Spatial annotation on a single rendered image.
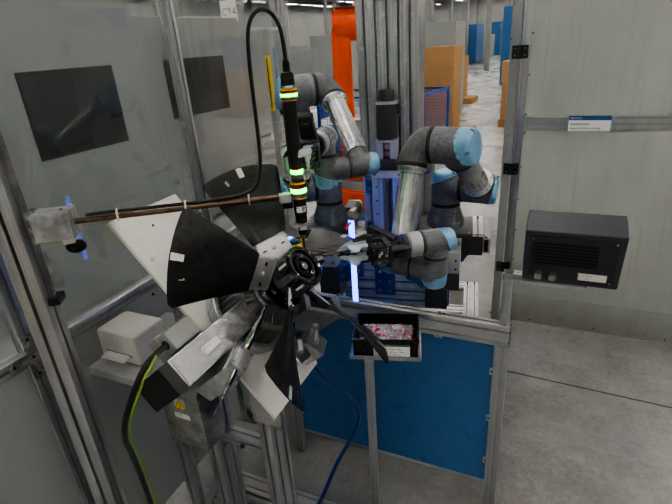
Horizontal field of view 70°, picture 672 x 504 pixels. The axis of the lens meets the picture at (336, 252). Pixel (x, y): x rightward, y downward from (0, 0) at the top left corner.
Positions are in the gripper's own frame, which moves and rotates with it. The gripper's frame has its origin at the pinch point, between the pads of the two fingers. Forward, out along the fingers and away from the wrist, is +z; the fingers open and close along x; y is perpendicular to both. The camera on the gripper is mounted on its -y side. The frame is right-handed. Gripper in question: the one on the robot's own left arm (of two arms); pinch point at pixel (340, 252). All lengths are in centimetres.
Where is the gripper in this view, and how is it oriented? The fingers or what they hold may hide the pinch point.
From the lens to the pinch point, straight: 144.0
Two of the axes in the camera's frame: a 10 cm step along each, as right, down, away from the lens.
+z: -9.7, 1.5, -1.8
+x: 0.4, 8.7, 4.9
